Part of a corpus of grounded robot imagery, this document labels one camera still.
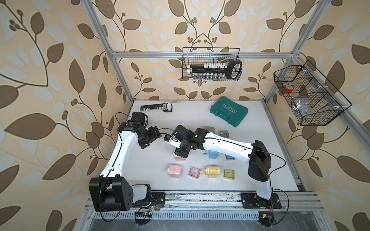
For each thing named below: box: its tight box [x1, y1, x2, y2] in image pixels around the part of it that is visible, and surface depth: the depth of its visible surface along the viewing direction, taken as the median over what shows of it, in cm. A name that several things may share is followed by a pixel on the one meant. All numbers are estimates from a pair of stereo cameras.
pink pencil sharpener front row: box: [164, 164, 182, 179], surface depth 79 cm
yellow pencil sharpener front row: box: [201, 166, 221, 179], surface depth 79 cm
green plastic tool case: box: [210, 96, 249, 128], surface depth 110 cm
